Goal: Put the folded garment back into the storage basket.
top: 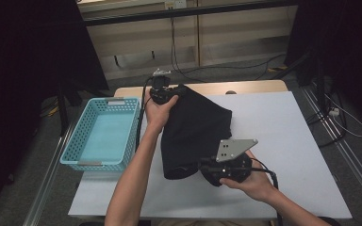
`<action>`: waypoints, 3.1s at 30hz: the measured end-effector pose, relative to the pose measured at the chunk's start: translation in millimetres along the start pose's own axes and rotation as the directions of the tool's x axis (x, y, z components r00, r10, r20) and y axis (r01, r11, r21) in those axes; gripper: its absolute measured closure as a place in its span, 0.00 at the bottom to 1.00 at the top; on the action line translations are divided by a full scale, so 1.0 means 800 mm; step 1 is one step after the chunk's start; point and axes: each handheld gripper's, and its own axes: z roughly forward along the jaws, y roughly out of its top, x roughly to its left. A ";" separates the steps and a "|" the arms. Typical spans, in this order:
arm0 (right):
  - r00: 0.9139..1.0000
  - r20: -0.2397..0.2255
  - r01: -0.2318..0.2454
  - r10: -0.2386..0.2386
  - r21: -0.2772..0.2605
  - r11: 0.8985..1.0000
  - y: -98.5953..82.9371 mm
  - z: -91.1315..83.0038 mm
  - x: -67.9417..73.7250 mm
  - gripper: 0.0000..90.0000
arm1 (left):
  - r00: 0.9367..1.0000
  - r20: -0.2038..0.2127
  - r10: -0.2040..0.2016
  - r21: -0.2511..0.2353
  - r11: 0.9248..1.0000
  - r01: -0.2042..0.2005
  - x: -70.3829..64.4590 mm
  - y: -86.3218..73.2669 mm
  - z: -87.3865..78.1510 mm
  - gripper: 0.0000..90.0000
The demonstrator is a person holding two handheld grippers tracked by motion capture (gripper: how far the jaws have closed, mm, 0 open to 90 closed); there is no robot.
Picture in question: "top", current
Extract black floor cable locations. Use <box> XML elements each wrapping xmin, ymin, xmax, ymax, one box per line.
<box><xmin>305</xmin><ymin>90</ymin><xmax>348</xmax><ymax>149</ymax></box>

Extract black stand legs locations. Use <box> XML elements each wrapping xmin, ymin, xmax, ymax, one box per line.
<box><xmin>56</xmin><ymin>79</ymin><xmax>114</xmax><ymax>136</ymax></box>
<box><xmin>271</xmin><ymin>51</ymin><xmax>328</xmax><ymax>105</ymax></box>

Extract right hand-held gripper cable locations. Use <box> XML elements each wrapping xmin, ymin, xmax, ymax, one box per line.
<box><xmin>251</xmin><ymin>158</ymin><xmax>284</xmax><ymax>226</ymax></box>

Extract light blue plastic basket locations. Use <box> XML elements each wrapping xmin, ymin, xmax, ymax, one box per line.
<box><xmin>59</xmin><ymin>96</ymin><xmax>142</xmax><ymax>174</ymax></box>

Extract black wall cable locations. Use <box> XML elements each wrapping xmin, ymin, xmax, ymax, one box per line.
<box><xmin>171</xmin><ymin>17</ymin><xmax>270</xmax><ymax>84</ymax></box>
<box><xmin>169</xmin><ymin>17</ymin><xmax>287</xmax><ymax>76</ymax></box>

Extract dark knit vest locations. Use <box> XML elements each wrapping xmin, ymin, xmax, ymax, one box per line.
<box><xmin>160</xmin><ymin>84</ymin><xmax>234</xmax><ymax>187</ymax></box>

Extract white floor cable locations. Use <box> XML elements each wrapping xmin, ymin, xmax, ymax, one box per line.
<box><xmin>324</xmin><ymin>93</ymin><xmax>362</xmax><ymax>138</ymax></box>

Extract beige wooden cabinet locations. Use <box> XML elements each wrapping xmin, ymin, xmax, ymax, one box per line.
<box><xmin>76</xmin><ymin>0</ymin><xmax>298</xmax><ymax>81</ymax></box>

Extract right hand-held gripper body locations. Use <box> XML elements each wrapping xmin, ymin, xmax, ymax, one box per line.
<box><xmin>200</xmin><ymin>138</ymin><xmax>259</xmax><ymax>186</ymax></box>

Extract left hand-held gripper cable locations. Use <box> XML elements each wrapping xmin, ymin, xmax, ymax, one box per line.
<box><xmin>134</xmin><ymin>76</ymin><xmax>155</xmax><ymax>152</ymax></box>

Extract white wall outlet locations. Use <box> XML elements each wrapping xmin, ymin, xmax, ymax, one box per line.
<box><xmin>164</xmin><ymin>0</ymin><xmax>188</xmax><ymax>9</ymax></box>

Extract black metal bar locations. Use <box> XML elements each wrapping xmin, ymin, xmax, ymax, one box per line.
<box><xmin>81</xmin><ymin>0</ymin><xmax>300</xmax><ymax>27</ymax></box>

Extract person's left hand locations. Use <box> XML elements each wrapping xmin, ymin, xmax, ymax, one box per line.
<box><xmin>143</xmin><ymin>89</ymin><xmax>180</xmax><ymax>133</ymax></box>

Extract hand-held gripper cable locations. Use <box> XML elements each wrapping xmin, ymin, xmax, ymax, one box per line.
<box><xmin>134</xmin><ymin>76</ymin><xmax>155</xmax><ymax>152</ymax></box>
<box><xmin>251</xmin><ymin>158</ymin><xmax>284</xmax><ymax>226</ymax></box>

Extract aluminium floor rail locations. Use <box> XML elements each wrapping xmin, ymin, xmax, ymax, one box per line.
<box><xmin>22</xmin><ymin>125</ymin><xmax>76</xmax><ymax>226</ymax></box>
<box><xmin>301</xmin><ymin>84</ymin><xmax>362</xmax><ymax>205</ymax></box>

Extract person's right hand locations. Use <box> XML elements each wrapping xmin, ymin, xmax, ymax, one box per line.
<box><xmin>219</xmin><ymin>150</ymin><xmax>279</xmax><ymax>203</ymax></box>

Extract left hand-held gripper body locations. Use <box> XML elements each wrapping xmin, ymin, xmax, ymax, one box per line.
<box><xmin>149</xmin><ymin>69</ymin><xmax>179</xmax><ymax>105</ymax></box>

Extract yellow black floor tape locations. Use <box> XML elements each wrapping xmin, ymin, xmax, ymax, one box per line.
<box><xmin>268</xmin><ymin>64</ymin><xmax>288</xmax><ymax>73</ymax></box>
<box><xmin>41</xmin><ymin>105</ymin><xmax>60</xmax><ymax>118</ymax></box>

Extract black curtain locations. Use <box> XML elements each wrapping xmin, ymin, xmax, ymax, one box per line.
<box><xmin>284</xmin><ymin>0</ymin><xmax>362</xmax><ymax>133</ymax></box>
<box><xmin>0</xmin><ymin>0</ymin><xmax>109</xmax><ymax>218</ymax></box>

